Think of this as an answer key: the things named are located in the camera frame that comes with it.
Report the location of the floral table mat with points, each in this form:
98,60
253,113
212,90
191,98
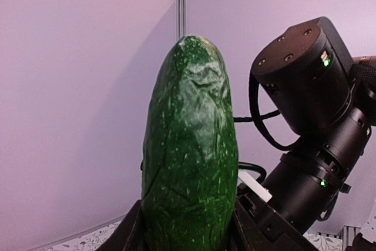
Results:
93,240

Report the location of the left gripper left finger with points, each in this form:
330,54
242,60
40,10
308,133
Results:
130,234

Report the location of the right metal frame post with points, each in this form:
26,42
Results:
181,19

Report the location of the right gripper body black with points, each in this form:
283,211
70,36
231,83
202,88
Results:
277,233

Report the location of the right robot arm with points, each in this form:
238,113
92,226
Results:
315,102

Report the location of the toy cucumber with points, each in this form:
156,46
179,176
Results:
190,152

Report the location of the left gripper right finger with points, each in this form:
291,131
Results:
245,235

